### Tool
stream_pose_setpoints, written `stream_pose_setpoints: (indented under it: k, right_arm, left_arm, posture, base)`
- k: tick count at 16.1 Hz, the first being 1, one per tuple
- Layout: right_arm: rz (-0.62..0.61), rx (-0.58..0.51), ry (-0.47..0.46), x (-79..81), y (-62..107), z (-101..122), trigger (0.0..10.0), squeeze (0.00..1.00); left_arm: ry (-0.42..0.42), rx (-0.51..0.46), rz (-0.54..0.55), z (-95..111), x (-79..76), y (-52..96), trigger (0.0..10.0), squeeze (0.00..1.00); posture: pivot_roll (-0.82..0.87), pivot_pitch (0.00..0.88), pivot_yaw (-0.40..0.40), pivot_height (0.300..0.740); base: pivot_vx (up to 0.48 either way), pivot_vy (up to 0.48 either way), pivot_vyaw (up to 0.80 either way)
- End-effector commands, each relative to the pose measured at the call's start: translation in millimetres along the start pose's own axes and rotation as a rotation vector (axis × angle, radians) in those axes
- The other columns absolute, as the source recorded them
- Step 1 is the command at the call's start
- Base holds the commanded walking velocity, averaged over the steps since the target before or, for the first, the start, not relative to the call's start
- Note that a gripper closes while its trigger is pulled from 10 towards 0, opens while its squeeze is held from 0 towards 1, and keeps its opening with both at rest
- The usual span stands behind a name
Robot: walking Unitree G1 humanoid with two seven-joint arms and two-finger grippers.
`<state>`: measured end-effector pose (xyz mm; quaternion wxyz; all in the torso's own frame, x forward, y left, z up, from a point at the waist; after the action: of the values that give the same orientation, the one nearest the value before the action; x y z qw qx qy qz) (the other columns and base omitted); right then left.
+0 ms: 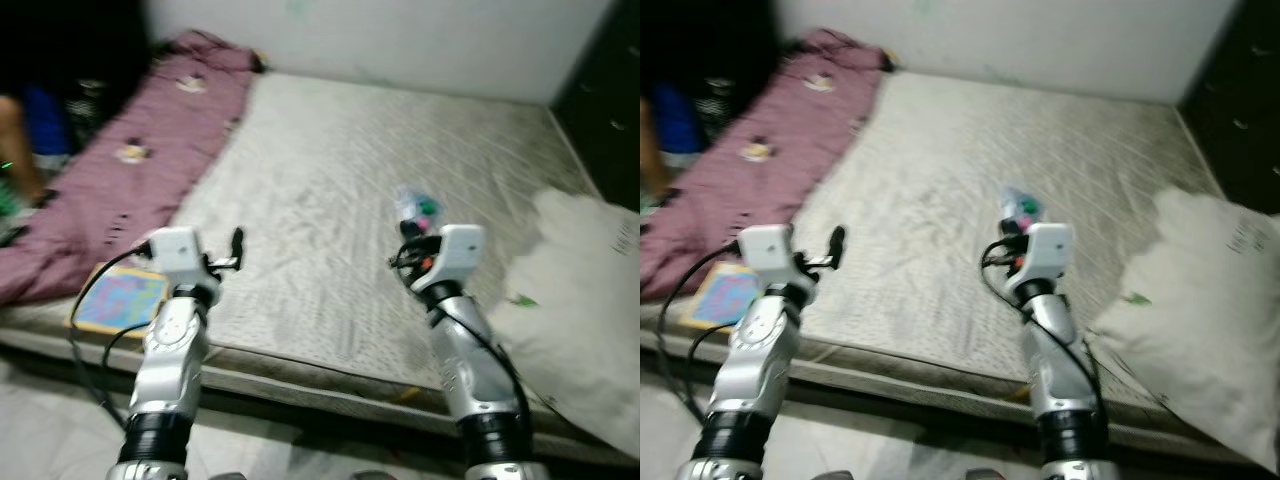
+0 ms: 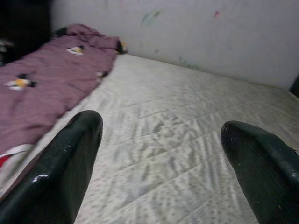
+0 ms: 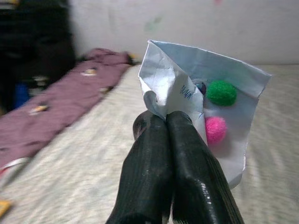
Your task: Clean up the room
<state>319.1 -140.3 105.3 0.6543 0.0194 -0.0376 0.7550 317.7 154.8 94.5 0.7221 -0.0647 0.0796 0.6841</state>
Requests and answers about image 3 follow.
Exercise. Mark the purple printed blanket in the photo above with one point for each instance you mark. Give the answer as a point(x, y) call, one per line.
point(58, 100)

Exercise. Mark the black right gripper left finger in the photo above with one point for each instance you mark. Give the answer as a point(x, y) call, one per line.
point(147, 175)

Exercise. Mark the green pom-pom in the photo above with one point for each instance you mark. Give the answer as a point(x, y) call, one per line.
point(222, 93)

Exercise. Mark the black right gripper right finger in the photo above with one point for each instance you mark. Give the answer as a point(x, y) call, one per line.
point(194, 182)

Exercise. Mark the small purple pom-pom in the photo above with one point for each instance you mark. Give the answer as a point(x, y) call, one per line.
point(201, 88)

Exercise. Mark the pink pom-pom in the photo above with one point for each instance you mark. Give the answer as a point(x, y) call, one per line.
point(215, 129)

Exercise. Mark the white quilted mattress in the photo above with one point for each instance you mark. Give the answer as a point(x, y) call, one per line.
point(70, 175)

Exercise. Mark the blue bottle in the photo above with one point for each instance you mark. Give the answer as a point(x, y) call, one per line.
point(22, 94)

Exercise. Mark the white paper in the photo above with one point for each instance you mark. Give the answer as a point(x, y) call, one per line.
point(163, 70)

